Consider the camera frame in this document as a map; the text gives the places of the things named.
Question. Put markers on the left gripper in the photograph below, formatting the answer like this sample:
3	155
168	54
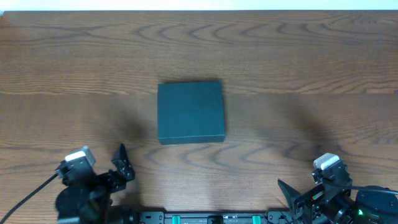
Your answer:
104	180

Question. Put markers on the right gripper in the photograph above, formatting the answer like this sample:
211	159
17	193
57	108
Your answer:
319	198

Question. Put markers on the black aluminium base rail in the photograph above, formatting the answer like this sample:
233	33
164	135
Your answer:
272	217

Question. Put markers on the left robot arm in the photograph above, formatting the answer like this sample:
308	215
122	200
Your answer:
87	196

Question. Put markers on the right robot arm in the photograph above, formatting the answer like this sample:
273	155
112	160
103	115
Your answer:
373	204

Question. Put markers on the black gift box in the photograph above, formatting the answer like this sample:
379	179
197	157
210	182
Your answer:
190	112

